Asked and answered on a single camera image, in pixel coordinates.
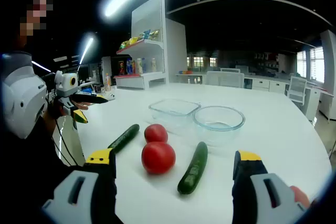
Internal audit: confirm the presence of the bright window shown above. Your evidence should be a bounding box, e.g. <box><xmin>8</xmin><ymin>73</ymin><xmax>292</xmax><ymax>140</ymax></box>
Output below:
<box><xmin>296</xmin><ymin>47</ymin><xmax>325</xmax><ymax>83</ymax></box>

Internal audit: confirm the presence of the row of drink bottles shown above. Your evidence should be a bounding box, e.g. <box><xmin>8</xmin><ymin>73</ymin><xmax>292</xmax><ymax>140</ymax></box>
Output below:
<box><xmin>117</xmin><ymin>57</ymin><xmax>159</xmax><ymax>77</ymax></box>

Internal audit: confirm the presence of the white chest-worn device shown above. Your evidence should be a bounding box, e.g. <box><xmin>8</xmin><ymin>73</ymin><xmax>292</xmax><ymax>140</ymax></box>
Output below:
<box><xmin>0</xmin><ymin>52</ymin><xmax>48</xmax><ymax>140</ymax></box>

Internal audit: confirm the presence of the red tomato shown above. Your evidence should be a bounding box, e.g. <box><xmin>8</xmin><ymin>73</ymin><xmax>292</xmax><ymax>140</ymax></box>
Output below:
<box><xmin>144</xmin><ymin>124</ymin><xmax>169</xmax><ymax>143</ymax></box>
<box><xmin>141</xmin><ymin>142</ymin><xmax>176</xmax><ymax>175</ymax></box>

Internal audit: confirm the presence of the black cable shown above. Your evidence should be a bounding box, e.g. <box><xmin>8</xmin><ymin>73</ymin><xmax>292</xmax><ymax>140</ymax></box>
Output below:
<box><xmin>52</xmin><ymin>118</ymin><xmax>79</xmax><ymax>167</ymax></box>

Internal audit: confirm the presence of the white table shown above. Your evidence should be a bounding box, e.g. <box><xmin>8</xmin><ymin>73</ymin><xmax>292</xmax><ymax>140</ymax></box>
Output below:
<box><xmin>74</xmin><ymin>81</ymin><xmax>333</xmax><ymax>224</ymax></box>

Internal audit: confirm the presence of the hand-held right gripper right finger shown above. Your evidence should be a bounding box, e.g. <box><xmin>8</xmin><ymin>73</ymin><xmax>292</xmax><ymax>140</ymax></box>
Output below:
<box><xmin>232</xmin><ymin>150</ymin><xmax>308</xmax><ymax>224</ymax></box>

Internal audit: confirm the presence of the white mesh chair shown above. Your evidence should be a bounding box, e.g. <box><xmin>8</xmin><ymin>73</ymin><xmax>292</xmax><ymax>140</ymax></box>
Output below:
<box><xmin>285</xmin><ymin>76</ymin><xmax>308</xmax><ymax>104</ymax></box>
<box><xmin>206</xmin><ymin>70</ymin><xmax>245</xmax><ymax>89</ymax></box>

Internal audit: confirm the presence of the white low cabinet row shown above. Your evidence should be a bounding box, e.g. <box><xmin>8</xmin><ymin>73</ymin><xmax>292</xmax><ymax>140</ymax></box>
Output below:
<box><xmin>244</xmin><ymin>76</ymin><xmax>291</xmax><ymax>95</ymax></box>

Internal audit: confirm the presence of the person's left hand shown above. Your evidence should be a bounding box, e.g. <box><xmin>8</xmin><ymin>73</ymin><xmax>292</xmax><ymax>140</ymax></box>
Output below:
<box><xmin>46</xmin><ymin>94</ymin><xmax>90</xmax><ymax>120</ymax></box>

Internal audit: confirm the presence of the row of snack packets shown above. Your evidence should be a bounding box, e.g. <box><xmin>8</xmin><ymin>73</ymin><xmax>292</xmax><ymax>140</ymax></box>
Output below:
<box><xmin>120</xmin><ymin>29</ymin><xmax>161</xmax><ymax>49</ymax></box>

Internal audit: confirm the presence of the white display shelf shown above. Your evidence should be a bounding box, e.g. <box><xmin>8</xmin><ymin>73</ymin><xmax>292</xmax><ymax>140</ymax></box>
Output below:
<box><xmin>115</xmin><ymin>0</ymin><xmax>187</xmax><ymax>90</ymax></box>

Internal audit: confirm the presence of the round glass storage container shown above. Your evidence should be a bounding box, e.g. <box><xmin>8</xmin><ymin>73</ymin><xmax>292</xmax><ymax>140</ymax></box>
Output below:
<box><xmin>193</xmin><ymin>105</ymin><xmax>246</xmax><ymax>147</ymax></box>

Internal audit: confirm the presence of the green cucumber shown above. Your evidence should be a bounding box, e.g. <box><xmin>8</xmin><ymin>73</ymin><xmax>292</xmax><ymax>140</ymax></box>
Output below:
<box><xmin>107</xmin><ymin>123</ymin><xmax>140</xmax><ymax>154</ymax></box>
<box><xmin>177</xmin><ymin>142</ymin><xmax>208</xmax><ymax>195</ymax></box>

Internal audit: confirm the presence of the person's right hand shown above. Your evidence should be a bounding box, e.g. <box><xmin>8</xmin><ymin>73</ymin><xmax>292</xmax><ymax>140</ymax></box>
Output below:
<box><xmin>290</xmin><ymin>186</ymin><xmax>312</xmax><ymax>209</ymax></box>

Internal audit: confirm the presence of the rectangular glass storage container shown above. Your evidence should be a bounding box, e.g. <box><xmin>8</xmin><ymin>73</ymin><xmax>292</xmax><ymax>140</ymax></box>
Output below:
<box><xmin>149</xmin><ymin>99</ymin><xmax>202</xmax><ymax>133</ymax></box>

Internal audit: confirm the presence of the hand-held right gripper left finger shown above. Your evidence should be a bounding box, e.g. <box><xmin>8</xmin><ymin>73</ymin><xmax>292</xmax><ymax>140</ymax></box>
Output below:
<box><xmin>41</xmin><ymin>148</ymin><xmax>118</xmax><ymax>224</ymax></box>

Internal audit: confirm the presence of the short ceiling light strip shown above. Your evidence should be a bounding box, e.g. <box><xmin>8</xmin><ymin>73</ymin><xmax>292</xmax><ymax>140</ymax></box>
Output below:
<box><xmin>78</xmin><ymin>34</ymin><xmax>95</xmax><ymax>65</ymax></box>

